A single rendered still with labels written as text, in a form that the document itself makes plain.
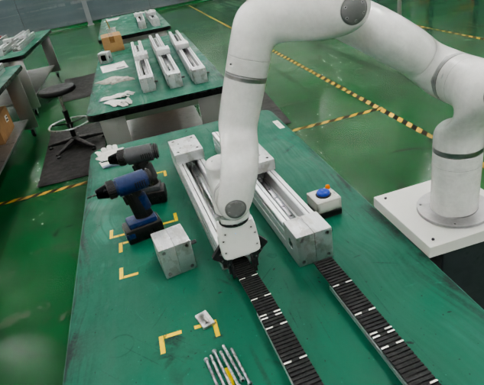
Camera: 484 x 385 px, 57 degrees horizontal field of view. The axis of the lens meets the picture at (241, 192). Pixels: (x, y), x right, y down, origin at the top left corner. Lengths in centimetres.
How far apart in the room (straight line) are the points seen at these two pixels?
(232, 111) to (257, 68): 10
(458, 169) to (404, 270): 28
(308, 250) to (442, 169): 40
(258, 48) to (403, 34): 31
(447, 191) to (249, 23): 68
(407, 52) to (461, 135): 26
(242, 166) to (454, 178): 57
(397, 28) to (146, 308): 88
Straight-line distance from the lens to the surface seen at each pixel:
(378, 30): 102
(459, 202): 128
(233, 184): 93
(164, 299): 120
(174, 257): 123
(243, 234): 110
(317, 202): 134
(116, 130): 299
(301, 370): 93
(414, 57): 106
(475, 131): 119
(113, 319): 120
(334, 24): 89
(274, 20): 92
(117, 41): 493
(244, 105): 94
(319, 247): 119
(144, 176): 136
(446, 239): 124
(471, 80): 110
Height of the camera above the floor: 155
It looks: 29 degrees down
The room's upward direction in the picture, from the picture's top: 10 degrees counter-clockwise
